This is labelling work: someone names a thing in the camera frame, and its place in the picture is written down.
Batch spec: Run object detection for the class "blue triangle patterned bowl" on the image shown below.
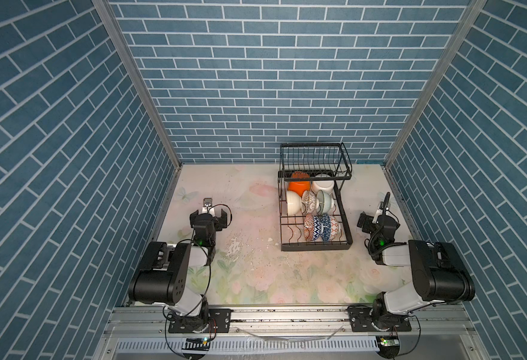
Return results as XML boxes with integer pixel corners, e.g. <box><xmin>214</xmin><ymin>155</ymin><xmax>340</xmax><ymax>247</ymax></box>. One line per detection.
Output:
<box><xmin>319</xmin><ymin>214</ymin><xmax>341</xmax><ymax>242</ymax></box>

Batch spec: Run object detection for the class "red starburst patterned bowl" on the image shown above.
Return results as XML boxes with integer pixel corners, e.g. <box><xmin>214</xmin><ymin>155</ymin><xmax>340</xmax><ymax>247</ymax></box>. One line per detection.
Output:
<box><xmin>301</xmin><ymin>190</ymin><xmax>319</xmax><ymax>215</ymax></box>

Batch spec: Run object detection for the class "orange square bowl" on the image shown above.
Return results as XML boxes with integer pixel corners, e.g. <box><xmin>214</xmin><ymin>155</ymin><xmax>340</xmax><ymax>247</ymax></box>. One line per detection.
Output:
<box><xmin>287</xmin><ymin>171</ymin><xmax>311</xmax><ymax>197</ymax></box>

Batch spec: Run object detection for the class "green ringed bowl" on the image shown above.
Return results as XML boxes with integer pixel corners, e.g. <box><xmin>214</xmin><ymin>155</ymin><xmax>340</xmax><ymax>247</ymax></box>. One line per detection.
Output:
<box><xmin>316</xmin><ymin>190</ymin><xmax>336</xmax><ymax>215</ymax></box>

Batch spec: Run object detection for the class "cream plain bowl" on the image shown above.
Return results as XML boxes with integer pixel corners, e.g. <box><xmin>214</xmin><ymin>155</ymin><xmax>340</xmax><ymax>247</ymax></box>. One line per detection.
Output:
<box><xmin>286</xmin><ymin>190</ymin><xmax>302</xmax><ymax>216</ymax></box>

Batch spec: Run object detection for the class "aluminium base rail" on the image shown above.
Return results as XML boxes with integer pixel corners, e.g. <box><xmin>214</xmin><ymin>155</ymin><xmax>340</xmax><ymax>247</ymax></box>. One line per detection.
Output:
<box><xmin>94</xmin><ymin>304</ymin><xmax>488</xmax><ymax>359</ymax></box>

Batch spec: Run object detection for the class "white slotted cable duct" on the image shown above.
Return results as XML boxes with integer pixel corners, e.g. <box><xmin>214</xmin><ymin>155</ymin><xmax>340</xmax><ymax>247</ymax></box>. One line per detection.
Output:
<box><xmin>115</xmin><ymin>336</ymin><xmax>380</xmax><ymax>356</ymax></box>

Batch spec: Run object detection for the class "red blue patterned bowl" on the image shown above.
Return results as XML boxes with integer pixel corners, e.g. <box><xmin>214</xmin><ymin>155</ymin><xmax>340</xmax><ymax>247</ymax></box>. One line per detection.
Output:
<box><xmin>304</xmin><ymin>214</ymin><xmax>323</xmax><ymax>242</ymax></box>

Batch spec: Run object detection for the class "black wire dish rack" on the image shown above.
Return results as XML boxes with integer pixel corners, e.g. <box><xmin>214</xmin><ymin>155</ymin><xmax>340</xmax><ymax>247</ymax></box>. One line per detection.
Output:
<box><xmin>278</xmin><ymin>142</ymin><xmax>353</xmax><ymax>252</ymax></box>

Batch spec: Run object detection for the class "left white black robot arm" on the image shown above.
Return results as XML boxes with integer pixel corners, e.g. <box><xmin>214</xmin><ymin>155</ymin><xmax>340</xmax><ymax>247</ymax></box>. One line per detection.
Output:
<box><xmin>128</xmin><ymin>207</ymin><xmax>233</xmax><ymax>326</ymax></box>

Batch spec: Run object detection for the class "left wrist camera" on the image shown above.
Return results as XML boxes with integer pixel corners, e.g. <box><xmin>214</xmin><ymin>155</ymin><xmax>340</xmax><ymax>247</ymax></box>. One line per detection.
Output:
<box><xmin>201</xmin><ymin>198</ymin><xmax>215</xmax><ymax>216</ymax></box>

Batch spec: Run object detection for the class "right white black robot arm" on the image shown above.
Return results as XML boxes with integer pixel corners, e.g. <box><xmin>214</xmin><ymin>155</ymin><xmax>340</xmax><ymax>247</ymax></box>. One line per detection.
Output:
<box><xmin>358</xmin><ymin>212</ymin><xmax>476</xmax><ymax>331</ymax></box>

